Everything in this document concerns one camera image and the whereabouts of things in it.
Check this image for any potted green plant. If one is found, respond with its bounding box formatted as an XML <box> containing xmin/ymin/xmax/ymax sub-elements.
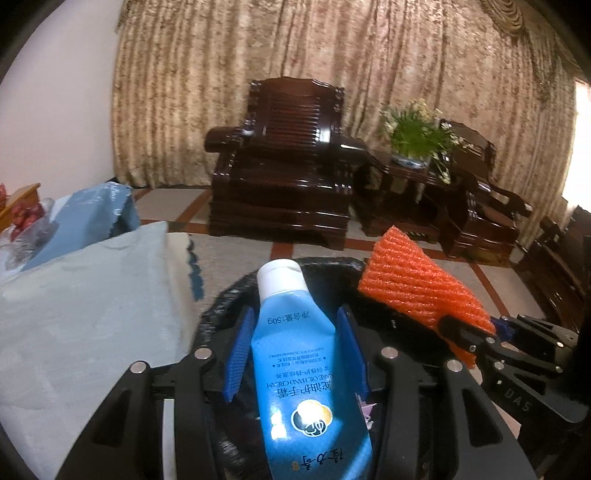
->
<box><xmin>379</xmin><ymin>97</ymin><xmax>463</xmax><ymax>184</ymax></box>

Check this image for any orange foam net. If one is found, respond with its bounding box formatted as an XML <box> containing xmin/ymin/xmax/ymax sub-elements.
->
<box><xmin>356</xmin><ymin>225</ymin><xmax>497</xmax><ymax>369</ymax></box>

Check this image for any dark wooden armchair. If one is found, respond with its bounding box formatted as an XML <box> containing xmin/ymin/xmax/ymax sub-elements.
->
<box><xmin>436</xmin><ymin>119</ymin><xmax>535</xmax><ymax>269</ymax></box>
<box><xmin>204</xmin><ymin>76</ymin><xmax>369</xmax><ymax>252</ymax></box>

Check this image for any clear bag of red items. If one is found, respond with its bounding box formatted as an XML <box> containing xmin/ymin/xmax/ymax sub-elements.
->
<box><xmin>0</xmin><ymin>198</ymin><xmax>61</xmax><ymax>269</ymax></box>

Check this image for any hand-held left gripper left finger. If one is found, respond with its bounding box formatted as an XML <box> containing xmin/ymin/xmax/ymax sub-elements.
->
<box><xmin>55</xmin><ymin>306</ymin><xmax>257</xmax><ymax>480</ymax></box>

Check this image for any blue plastic bag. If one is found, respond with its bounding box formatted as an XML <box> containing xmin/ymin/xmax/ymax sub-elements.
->
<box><xmin>21</xmin><ymin>181</ymin><xmax>142</xmax><ymax>271</ymax></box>

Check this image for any dark wooden side table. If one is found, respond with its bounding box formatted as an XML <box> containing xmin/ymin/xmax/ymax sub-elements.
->
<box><xmin>353</xmin><ymin>148</ymin><xmax>462</xmax><ymax>244</ymax></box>

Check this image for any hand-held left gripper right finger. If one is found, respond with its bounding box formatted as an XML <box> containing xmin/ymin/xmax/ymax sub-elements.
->
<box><xmin>336</xmin><ymin>304</ymin><xmax>539</xmax><ymax>480</ymax></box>

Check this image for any black trash bin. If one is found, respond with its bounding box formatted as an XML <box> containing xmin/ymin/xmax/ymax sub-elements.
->
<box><xmin>198</xmin><ymin>256</ymin><xmax>485</xmax><ymax>480</ymax></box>

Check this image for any blue hand cream tube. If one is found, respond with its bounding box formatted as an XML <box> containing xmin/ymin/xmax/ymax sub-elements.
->
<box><xmin>249</xmin><ymin>259</ymin><xmax>374</xmax><ymax>480</ymax></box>

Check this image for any beige patterned curtain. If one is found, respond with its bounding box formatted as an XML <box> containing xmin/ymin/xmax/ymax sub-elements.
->
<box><xmin>113</xmin><ymin>0</ymin><xmax>586</xmax><ymax>241</ymax></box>

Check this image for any light blue blanket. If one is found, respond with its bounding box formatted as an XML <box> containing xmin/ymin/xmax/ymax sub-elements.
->
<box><xmin>0</xmin><ymin>222</ymin><xmax>195</xmax><ymax>464</ymax></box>

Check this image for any dark wooden chair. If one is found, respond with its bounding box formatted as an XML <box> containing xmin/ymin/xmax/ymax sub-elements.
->
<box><xmin>512</xmin><ymin>198</ymin><xmax>591</xmax><ymax>334</ymax></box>

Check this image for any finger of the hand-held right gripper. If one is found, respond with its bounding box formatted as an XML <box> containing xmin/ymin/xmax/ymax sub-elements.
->
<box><xmin>438</xmin><ymin>313</ymin><xmax>498</xmax><ymax>360</ymax></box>
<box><xmin>490</xmin><ymin>316</ymin><xmax>525</xmax><ymax>347</ymax></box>

